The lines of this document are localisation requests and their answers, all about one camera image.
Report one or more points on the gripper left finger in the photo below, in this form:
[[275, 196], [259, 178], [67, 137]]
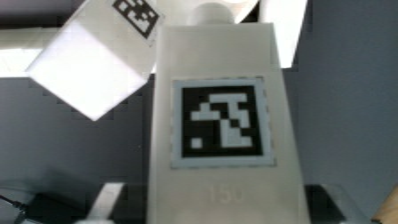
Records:
[[120, 205]]

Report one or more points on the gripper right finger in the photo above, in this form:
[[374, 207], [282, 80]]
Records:
[[331, 205]]

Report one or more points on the white stool leg with tag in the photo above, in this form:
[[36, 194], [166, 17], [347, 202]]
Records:
[[97, 61]]

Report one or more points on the white obstacle wall frame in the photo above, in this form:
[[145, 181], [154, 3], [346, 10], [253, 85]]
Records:
[[282, 12]]

